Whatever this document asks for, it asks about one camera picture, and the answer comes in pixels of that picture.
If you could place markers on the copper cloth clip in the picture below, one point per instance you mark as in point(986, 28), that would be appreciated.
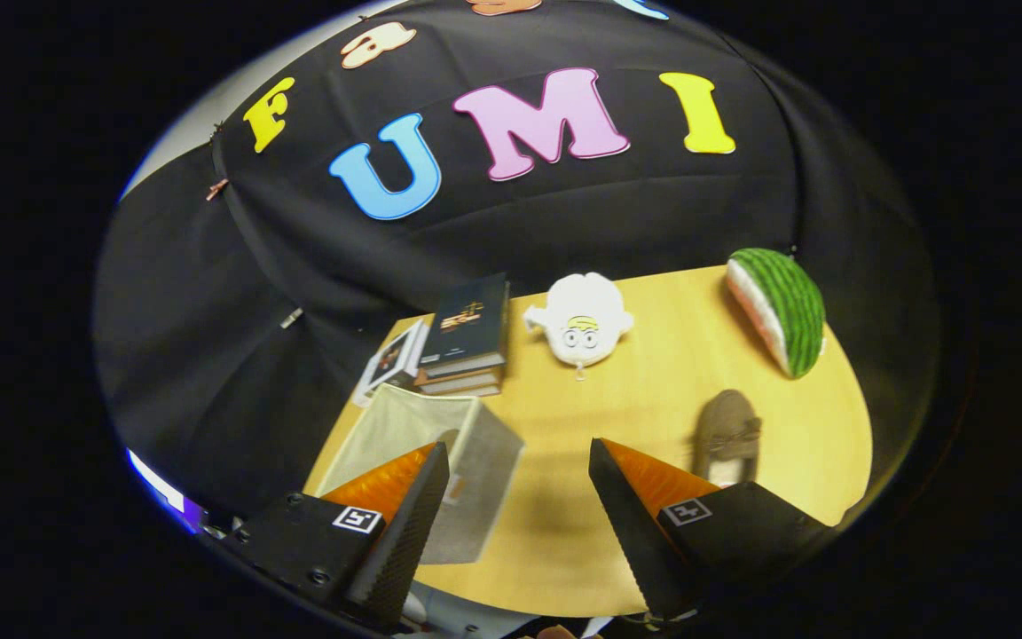
point(216, 188)

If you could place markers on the brown hardcover book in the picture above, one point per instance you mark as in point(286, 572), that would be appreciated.
point(458, 379)
point(467, 390)

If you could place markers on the black backdrop cloth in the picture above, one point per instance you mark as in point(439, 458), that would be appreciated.
point(564, 222)

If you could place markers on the watermelon slice plush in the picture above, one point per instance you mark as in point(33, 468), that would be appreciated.
point(790, 302)

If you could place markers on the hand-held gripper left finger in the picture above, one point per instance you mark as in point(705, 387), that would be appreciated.
point(409, 541)

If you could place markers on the white picture book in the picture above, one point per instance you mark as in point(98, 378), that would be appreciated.
point(391, 359)

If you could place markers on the dark blue book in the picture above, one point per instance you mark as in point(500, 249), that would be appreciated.
point(467, 315)

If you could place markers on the white cloth clip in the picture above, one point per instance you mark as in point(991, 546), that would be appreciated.
point(292, 317)

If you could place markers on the grey fabric storage box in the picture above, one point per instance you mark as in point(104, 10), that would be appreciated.
point(493, 461)

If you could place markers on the white plush toy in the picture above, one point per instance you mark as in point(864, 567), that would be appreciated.
point(577, 302)

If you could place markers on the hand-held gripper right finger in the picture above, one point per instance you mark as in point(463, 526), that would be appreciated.
point(631, 541)

